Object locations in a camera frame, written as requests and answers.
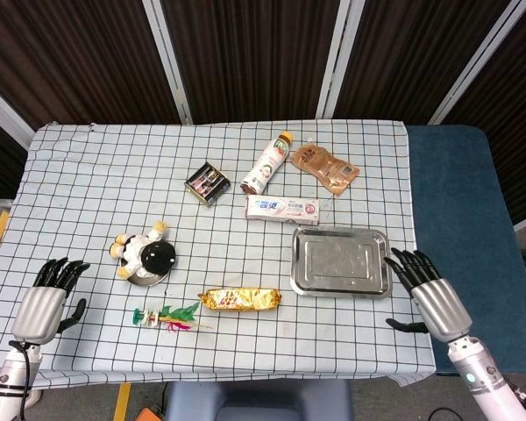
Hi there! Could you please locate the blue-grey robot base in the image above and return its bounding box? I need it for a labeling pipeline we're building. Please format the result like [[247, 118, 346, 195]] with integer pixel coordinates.
[[164, 379, 356, 421]]

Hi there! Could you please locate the white pink drink bottle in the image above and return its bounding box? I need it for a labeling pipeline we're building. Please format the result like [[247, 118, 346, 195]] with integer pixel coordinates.
[[239, 130, 295, 196]]

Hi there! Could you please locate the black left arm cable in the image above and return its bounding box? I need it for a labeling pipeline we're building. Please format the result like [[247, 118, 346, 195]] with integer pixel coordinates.
[[7, 339, 32, 421]]

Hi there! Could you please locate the brown sauce pouch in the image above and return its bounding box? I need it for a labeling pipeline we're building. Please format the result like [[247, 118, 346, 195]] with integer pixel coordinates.
[[289, 142, 361, 197]]

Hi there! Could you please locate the black white cow plush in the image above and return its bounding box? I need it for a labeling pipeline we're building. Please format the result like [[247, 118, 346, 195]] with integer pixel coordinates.
[[109, 220, 178, 280]]

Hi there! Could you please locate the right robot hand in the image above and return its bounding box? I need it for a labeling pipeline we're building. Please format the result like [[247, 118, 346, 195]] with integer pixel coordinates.
[[383, 248, 473, 343]]

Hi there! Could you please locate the colourful feather shuttlecock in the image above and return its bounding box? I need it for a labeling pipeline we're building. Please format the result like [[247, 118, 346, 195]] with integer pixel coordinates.
[[133, 301, 215, 334]]

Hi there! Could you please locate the white pink toothpaste box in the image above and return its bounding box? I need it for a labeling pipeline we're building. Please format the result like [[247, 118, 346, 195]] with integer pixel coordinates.
[[244, 192, 322, 225]]

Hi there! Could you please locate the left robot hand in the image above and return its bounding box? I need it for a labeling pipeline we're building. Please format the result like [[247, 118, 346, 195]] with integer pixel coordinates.
[[11, 257, 91, 346]]

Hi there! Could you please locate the white checkered tablecloth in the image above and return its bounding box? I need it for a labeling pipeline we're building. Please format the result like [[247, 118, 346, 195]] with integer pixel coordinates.
[[0, 120, 437, 391]]

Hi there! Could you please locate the rectangular steel tray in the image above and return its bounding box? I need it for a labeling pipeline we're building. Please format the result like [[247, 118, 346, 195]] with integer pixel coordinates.
[[288, 225, 395, 300]]

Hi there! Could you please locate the black floor cable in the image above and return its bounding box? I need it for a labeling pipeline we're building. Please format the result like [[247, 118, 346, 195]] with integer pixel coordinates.
[[420, 406, 459, 421]]

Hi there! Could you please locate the orange floor object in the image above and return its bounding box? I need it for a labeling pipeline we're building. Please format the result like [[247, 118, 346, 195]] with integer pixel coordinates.
[[135, 407, 167, 421]]

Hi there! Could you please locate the round steel plate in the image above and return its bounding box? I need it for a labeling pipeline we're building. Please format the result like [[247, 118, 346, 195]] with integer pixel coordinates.
[[125, 266, 173, 288]]

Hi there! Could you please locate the black luncheon meat can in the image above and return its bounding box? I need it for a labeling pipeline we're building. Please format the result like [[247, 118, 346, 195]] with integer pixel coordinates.
[[183, 161, 232, 207]]

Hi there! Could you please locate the gold foil snack packet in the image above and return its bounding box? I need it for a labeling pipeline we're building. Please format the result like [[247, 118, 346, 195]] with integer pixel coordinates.
[[197, 287, 284, 311]]

